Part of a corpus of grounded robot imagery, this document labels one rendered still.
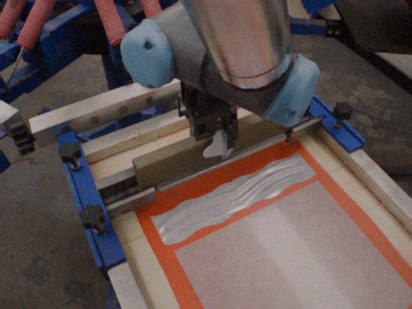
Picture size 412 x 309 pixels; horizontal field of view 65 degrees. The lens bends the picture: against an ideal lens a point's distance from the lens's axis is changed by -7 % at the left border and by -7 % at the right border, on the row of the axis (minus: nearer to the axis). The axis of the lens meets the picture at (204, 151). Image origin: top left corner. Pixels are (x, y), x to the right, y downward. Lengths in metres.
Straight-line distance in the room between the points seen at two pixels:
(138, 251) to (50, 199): 1.39
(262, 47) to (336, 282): 0.50
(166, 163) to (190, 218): 0.12
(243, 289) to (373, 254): 0.26
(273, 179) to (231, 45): 0.52
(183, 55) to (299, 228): 0.44
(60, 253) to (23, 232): 0.26
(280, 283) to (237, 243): 0.11
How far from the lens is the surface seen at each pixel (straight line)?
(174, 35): 0.40
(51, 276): 1.80
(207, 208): 0.70
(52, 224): 1.93
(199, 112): 0.58
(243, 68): 0.29
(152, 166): 0.63
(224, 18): 0.23
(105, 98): 0.82
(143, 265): 0.66
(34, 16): 1.10
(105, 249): 0.63
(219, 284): 0.63
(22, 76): 1.20
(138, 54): 0.40
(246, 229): 0.68
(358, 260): 0.71
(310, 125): 0.78
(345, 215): 0.75
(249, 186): 0.73
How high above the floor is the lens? 1.55
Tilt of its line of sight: 49 degrees down
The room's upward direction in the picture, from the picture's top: straight up
